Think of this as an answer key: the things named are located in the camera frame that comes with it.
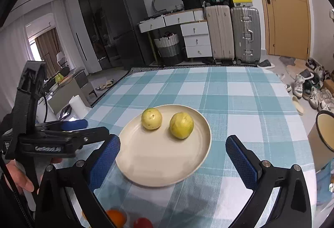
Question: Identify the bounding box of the beige hard suitcase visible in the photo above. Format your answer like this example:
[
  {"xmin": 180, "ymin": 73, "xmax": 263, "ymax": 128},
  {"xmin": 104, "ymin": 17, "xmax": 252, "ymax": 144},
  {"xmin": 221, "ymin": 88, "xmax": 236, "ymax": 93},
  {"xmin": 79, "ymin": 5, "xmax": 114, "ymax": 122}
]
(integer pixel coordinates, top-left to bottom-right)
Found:
[{"xmin": 205, "ymin": 5, "xmax": 234, "ymax": 61}]

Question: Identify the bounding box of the white drawer desk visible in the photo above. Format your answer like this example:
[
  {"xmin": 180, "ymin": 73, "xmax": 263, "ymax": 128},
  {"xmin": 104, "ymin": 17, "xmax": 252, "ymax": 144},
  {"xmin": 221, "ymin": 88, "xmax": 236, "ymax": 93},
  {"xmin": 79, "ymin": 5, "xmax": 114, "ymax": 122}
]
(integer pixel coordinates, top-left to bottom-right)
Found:
[{"xmin": 138, "ymin": 8, "xmax": 212, "ymax": 59}]

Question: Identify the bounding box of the red cherry tomato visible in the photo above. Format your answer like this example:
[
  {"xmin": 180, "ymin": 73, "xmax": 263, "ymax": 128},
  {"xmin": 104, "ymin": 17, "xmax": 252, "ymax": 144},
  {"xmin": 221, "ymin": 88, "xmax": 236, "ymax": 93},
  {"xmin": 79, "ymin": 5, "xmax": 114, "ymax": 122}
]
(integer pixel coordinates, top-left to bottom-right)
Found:
[{"xmin": 133, "ymin": 217, "xmax": 153, "ymax": 228}]

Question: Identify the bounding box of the silver aluminium suitcase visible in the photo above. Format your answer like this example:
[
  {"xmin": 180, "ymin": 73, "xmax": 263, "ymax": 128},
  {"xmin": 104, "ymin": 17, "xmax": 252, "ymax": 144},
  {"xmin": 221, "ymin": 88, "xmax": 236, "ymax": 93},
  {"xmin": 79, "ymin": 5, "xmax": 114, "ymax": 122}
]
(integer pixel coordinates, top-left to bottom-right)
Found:
[{"xmin": 231, "ymin": 7, "xmax": 261, "ymax": 66}]

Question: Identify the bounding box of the person's left hand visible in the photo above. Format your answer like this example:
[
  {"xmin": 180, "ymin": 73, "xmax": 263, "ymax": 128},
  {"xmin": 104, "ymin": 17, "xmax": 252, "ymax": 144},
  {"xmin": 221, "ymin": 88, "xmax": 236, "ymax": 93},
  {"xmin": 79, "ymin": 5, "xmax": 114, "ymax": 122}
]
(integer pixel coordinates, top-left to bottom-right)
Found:
[{"xmin": 3, "ymin": 157, "xmax": 57, "ymax": 195}]

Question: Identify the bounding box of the white paper towel roll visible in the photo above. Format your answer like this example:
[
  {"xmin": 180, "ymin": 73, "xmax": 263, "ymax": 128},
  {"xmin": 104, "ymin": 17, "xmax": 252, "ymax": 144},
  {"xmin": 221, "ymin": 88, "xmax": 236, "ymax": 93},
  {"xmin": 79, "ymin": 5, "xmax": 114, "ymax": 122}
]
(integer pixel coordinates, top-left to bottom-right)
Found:
[{"xmin": 69, "ymin": 95, "xmax": 91, "ymax": 119}]

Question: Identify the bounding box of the cream round plate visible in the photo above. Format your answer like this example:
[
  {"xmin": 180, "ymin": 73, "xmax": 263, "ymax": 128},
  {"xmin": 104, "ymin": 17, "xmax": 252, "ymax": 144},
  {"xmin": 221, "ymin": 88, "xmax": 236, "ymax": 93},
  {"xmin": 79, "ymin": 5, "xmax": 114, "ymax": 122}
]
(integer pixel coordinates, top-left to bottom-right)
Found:
[{"xmin": 115, "ymin": 104, "xmax": 212, "ymax": 187}]

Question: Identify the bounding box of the orange mandarin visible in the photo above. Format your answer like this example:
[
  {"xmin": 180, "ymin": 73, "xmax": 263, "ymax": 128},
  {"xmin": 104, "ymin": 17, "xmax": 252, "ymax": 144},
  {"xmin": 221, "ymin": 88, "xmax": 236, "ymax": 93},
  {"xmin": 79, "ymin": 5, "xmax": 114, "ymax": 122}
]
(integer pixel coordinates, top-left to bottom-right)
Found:
[{"xmin": 106, "ymin": 209, "xmax": 127, "ymax": 228}]

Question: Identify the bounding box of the black refrigerator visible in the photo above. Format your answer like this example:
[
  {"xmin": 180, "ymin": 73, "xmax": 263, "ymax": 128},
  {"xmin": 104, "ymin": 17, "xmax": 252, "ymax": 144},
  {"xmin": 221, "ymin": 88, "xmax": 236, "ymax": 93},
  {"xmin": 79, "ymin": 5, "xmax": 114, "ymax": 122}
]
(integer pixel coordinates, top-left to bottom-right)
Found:
[{"xmin": 102, "ymin": 0, "xmax": 154, "ymax": 70}]

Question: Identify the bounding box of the small yellow guava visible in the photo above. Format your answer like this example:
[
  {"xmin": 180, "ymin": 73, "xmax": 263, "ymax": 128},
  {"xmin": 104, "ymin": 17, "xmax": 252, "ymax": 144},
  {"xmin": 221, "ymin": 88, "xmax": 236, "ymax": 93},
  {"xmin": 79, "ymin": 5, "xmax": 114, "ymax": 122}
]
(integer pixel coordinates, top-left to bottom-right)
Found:
[{"xmin": 141, "ymin": 108, "xmax": 162, "ymax": 130}]

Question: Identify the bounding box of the large yellow guava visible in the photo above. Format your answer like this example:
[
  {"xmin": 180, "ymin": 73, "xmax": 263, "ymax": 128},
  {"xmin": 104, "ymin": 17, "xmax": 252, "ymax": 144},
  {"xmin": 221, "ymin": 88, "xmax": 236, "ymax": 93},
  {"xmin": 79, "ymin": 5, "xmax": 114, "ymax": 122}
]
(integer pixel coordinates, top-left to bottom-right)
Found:
[{"xmin": 169, "ymin": 112, "xmax": 194, "ymax": 140}]

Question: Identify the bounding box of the woven laundry basket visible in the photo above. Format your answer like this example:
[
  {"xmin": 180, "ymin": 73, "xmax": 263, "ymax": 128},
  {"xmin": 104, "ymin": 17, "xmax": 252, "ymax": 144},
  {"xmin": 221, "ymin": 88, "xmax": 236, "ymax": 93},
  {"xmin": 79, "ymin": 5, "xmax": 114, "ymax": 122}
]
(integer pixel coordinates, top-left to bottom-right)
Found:
[{"xmin": 154, "ymin": 32, "xmax": 182, "ymax": 66}]

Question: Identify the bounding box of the cream enamel bin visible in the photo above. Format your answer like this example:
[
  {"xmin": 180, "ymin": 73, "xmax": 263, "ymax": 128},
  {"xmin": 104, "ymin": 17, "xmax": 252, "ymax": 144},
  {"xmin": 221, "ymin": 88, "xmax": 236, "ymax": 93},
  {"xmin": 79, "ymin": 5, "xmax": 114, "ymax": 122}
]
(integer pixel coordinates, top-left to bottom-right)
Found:
[{"xmin": 308, "ymin": 110, "xmax": 334, "ymax": 172}]

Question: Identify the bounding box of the black cable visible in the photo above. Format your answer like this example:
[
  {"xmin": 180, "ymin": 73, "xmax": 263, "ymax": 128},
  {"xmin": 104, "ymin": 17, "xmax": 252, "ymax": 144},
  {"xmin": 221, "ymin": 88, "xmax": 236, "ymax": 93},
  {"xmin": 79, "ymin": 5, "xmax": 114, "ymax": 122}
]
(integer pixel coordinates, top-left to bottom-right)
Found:
[{"xmin": 0, "ymin": 154, "xmax": 30, "ymax": 228}]

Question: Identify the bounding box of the wooden door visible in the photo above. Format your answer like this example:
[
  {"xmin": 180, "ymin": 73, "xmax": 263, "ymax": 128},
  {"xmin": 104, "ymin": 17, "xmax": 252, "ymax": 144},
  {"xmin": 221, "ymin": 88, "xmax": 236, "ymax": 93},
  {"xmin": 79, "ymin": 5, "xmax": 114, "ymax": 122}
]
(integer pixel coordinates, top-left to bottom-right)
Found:
[{"xmin": 262, "ymin": 0, "xmax": 311, "ymax": 60}]

